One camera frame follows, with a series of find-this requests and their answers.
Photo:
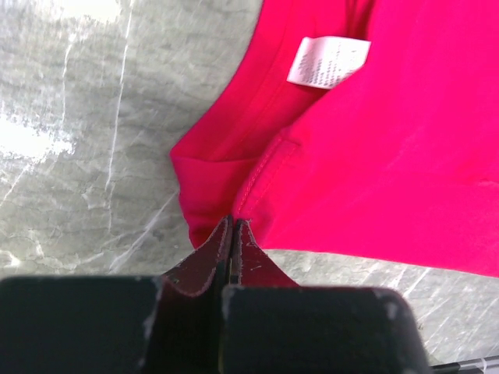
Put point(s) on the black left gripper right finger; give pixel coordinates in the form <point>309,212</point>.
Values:
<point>273,325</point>

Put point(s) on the red t shirt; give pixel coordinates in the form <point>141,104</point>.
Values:
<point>366,128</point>

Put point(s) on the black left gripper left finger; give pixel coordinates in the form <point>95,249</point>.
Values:
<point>119,324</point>

